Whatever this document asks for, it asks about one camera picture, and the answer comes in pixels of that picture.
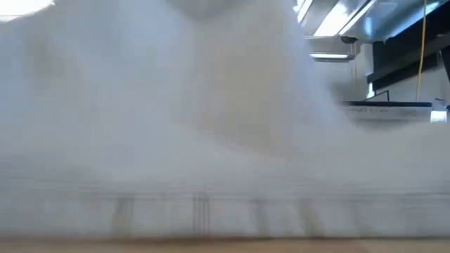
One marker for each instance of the navy fabric basket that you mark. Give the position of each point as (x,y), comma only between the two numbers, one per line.
(386,113)

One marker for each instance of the white towel thin grey lines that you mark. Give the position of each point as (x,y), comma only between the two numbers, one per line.
(175,140)

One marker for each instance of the ceiling strip light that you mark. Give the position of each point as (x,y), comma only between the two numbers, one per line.
(330,56)

